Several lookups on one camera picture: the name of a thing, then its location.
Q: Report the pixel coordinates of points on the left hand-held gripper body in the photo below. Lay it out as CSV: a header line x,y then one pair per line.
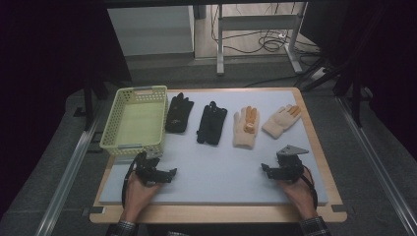
x,y
146,168

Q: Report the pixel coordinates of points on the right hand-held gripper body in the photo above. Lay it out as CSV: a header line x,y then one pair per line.
x,y
290,165

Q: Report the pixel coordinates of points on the pale green plastic basket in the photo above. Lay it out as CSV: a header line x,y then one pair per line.
x,y
137,121

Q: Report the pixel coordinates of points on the black glove white logo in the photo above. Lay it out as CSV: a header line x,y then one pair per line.
x,y
178,113

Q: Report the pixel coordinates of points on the plain black glove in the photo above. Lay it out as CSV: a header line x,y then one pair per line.
x,y
211,123

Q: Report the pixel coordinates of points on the person's left hand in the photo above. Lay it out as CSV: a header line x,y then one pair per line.
x,y
137,196

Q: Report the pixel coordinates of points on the person's right hand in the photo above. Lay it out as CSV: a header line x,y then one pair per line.
x,y
300,196

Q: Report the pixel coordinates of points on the cream glove orange fingers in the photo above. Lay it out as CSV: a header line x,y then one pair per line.
x,y
280,123
244,131

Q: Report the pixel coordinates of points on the grey foam mat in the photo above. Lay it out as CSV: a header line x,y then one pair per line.
x,y
223,177

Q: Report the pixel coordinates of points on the black stand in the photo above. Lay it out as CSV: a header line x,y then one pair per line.
x,y
355,91
88,101

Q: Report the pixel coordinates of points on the black tripod legs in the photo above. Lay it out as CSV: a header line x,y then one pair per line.
x,y
314,73

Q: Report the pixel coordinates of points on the white cabinet panel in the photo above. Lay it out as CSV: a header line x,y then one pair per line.
x,y
150,31

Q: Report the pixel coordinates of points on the aluminium rail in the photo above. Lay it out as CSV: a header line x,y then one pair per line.
x,y
377,164
70,173

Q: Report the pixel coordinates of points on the white metal desk frame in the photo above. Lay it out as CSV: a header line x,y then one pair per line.
x,y
259,23

